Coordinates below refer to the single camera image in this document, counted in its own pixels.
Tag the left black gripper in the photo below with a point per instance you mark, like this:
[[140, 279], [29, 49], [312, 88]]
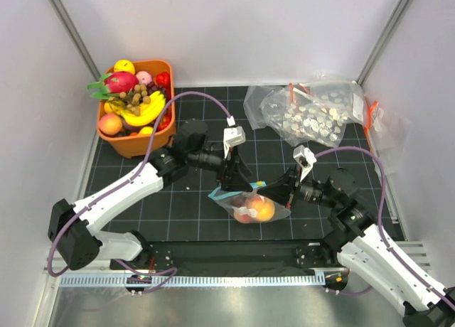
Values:
[[235, 173]]

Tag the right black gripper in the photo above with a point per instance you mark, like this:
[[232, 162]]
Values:
[[282, 190]]

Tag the small yellow orange fruit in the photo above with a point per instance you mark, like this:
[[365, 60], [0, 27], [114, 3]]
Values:
[[264, 206]]

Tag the blue zip top bag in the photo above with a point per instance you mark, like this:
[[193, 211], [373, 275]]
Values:
[[224, 200]]

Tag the pink peach with leaf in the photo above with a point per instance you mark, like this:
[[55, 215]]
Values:
[[243, 213]]

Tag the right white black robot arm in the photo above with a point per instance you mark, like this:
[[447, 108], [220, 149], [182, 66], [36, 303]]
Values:
[[360, 244]]

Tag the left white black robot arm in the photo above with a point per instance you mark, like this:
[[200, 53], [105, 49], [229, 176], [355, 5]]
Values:
[[76, 230]]

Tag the crumpled empty clear bag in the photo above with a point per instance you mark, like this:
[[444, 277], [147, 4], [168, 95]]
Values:
[[253, 99]]

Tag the clear bag of coins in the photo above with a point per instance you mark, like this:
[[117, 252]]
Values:
[[316, 111]]

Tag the orange zip clear bags stack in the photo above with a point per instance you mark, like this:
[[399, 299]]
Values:
[[386, 133]]

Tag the yellow banana bunch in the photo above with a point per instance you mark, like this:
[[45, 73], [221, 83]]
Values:
[[148, 111]]

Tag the orange plastic fruit basket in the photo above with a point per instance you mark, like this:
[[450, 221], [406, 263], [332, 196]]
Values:
[[130, 146]]

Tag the dark purple grapes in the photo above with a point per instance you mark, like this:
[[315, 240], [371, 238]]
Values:
[[164, 89]]

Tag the brown longan cluster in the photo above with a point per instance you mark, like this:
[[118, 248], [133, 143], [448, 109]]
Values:
[[132, 100]]

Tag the pink round fruit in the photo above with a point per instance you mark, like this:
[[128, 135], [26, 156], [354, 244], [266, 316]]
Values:
[[144, 77]]

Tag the orange peach in basket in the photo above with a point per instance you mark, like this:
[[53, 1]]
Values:
[[110, 124]]

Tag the pink dragon fruit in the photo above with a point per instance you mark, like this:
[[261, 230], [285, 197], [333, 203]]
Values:
[[112, 84]]

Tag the yellow red mango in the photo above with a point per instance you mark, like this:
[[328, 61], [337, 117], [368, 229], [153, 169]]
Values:
[[124, 66]]

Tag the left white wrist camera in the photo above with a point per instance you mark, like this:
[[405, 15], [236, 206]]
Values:
[[232, 137]]

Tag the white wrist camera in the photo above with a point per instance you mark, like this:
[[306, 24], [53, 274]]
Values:
[[232, 137], [305, 158]]

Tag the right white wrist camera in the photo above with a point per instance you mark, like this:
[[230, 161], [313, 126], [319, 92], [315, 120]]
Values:
[[305, 158]]

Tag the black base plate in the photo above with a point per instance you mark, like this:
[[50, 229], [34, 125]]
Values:
[[242, 258]]

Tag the white slotted cable duct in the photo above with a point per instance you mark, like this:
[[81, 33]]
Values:
[[130, 280]]

